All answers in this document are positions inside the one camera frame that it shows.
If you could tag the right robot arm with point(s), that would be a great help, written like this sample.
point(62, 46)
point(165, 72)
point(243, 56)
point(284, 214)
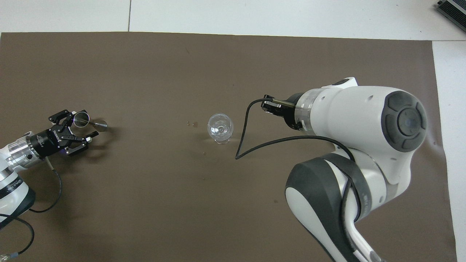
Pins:
point(356, 120)

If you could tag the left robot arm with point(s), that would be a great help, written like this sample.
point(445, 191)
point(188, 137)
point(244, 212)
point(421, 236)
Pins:
point(11, 185)

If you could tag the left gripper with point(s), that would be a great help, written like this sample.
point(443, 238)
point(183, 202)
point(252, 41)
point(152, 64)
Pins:
point(51, 140)

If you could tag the black stand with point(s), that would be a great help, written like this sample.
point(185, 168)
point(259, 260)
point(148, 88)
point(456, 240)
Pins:
point(453, 9)

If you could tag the small shiny stemmed cup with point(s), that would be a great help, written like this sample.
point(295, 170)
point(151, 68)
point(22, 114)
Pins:
point(82, 119)

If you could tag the clear round glass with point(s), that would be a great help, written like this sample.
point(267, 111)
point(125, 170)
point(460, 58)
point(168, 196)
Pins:
point(220, 128)

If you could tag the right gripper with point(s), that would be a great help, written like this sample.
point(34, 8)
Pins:
point(291, 114)

